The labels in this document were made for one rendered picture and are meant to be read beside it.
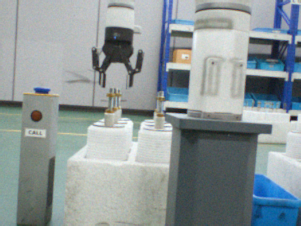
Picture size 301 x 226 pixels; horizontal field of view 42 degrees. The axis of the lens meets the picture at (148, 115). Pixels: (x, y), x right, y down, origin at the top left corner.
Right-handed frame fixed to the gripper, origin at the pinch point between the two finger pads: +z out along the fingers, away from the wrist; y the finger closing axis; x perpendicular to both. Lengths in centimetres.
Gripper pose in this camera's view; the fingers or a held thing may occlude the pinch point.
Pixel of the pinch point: (115, 83)
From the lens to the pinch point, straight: 104.0
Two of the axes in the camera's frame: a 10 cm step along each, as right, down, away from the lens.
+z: -0.7, 10.0, 0.5
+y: 9.8, 0.8, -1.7
